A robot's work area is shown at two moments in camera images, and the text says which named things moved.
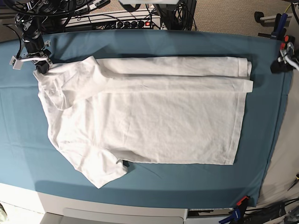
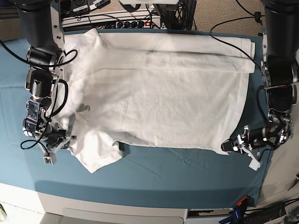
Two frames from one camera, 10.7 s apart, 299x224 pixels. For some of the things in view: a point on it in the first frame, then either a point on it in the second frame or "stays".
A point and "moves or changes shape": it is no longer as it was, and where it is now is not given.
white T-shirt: [103, 112] moves or changes shape
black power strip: [137, 24] stays
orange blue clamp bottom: [238, 212] stays
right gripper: [287, 48] -> [279, 129]
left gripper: [34, 45] -> [37, 126]
